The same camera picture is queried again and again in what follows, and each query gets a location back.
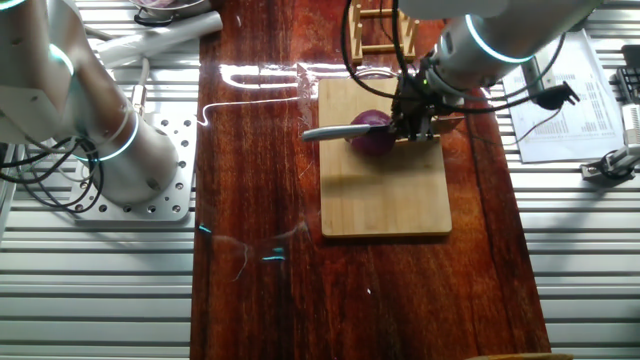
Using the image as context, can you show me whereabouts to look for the steel bowl with black handles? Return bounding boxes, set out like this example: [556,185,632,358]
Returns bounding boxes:
[127,0,211,27]

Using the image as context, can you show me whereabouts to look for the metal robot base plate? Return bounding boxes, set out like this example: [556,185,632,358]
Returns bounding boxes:
[67,112,199,224]

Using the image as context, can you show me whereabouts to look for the thick black gripper cable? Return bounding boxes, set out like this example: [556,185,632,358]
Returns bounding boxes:
[339,0,416,101]

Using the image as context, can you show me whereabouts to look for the silver bar-shaped camera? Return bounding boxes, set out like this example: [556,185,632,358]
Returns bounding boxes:
[619,102,640,147]

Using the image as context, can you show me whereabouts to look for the bamboo cutting board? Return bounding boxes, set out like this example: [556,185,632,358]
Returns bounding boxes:
[317,75,454,239]

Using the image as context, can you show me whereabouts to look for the printed paper sheet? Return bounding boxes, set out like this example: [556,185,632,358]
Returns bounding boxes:
[502,28,626,165]

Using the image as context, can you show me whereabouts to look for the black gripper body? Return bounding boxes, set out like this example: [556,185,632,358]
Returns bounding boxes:
[389,74,454,126]

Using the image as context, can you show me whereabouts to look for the steel cleaver knife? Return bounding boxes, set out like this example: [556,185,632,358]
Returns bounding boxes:
[300,113,466,146]

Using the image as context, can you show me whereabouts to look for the grey cable with metal connector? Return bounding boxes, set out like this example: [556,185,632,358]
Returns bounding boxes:
[130,57,152,119]

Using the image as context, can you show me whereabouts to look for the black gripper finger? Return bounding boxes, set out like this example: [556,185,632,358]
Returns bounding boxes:
[408,117,435,143]
[390,115,412,141]

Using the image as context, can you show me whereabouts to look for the purple onion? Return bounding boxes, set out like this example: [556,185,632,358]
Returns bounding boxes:
[345,109,399,157]

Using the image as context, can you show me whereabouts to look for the black looped robot cables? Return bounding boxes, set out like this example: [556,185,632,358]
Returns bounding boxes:
[0,137,105,215]

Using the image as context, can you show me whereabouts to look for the white plastic roll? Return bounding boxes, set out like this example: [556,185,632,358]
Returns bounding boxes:
[94,10,224,70]

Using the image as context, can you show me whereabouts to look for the wooden knife rack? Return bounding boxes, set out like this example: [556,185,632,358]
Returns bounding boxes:
[348,0,421,65]

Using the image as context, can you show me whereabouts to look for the glossy wood-grain table mat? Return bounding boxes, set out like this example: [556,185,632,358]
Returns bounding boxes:
[189,0,551,360]

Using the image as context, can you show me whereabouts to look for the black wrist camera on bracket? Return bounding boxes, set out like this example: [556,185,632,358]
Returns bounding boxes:
[519,54,582,111]

